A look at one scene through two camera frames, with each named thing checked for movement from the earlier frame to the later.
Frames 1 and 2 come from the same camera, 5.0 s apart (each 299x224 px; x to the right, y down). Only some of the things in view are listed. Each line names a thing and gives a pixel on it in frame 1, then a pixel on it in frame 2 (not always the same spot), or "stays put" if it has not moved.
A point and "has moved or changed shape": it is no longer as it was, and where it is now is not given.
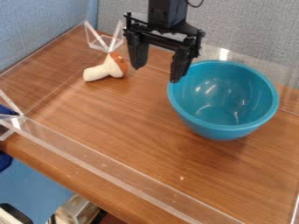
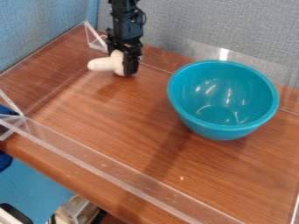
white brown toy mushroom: x=114 y=66 has moved or changed shape
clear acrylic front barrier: x=118 y=174 stays put
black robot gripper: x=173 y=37 to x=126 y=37
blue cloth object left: x=6 y=159 stays put
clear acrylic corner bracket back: x=103 y=42 stays put
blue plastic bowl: x=225 y=99 stays put
